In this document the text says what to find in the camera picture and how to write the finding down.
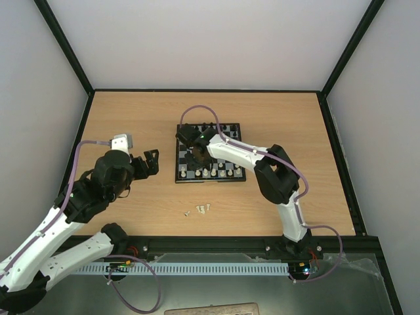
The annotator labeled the black and silver chessboard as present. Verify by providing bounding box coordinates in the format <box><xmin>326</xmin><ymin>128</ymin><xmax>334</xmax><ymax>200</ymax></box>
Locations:
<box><xmin>175</xmin><ymin>122</ymin><xmax>253</xmax><ymax>184</ymax></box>

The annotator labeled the black aluminium frame rail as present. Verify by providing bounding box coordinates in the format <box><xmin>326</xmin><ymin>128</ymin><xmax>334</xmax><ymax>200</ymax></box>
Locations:
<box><xmin>6</xmin><ymin>234</ymin><xmax>403</xmax><ymax>315</ymax></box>

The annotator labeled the light blue cable duct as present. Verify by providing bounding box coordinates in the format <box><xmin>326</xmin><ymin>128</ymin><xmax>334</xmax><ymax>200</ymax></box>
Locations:
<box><xmin>72</xmin><ymin>261</ymin><xmax>290</xmax><ymax>277</ymax></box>

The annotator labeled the black chess pieces row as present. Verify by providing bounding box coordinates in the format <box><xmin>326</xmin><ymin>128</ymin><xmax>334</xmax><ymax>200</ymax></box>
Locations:
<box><xmin>190</xmin><ymin>122</ymin><xmax>242</xmax><ymax>140</ymax></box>

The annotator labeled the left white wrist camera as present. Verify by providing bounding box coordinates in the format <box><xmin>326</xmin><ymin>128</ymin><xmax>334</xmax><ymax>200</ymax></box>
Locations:
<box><xmin>110</xmin><ymin>133</ymin><xmax>133</xmax><ymax>155</ymax></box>

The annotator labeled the left controller board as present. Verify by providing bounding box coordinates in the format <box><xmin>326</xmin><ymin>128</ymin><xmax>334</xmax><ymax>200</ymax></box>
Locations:
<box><xmin>105</xmin><ymin>260</ymin><xmax>135</xmax><ymax>273</ymax></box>

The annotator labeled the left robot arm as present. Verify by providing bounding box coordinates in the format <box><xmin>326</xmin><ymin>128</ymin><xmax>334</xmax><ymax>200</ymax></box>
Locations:
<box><xmin>1</xmin><ymin>150</ymin><xmax>159</xmax><ymax>313</ymax></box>

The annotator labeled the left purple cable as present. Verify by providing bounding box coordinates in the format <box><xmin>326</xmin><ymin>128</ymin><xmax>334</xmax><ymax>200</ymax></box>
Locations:
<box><xmin>0</xmin><ymin>139</ymin><xmax>161</xmax><ymax>312</ymax></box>

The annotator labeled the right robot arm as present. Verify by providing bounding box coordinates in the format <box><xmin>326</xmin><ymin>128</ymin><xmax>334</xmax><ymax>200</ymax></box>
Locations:
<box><xmin>176</xmin><ymin>124</ymin><xmax>309</xmax><ymax>257</ymax></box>

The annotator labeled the white chess pieces pile centre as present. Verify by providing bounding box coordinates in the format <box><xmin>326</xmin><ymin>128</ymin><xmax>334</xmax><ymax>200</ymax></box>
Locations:
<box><xmin>196</xmin><ymin>203</ymin><xmax>211</xmax><ymax>214</ymax></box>

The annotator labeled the right green controller board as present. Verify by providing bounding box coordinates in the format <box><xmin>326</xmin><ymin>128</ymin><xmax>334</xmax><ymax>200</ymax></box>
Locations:
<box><xmin>292</xmin><ymin>260</ymin><xmax>320</xmax><ymax>275</ymax></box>

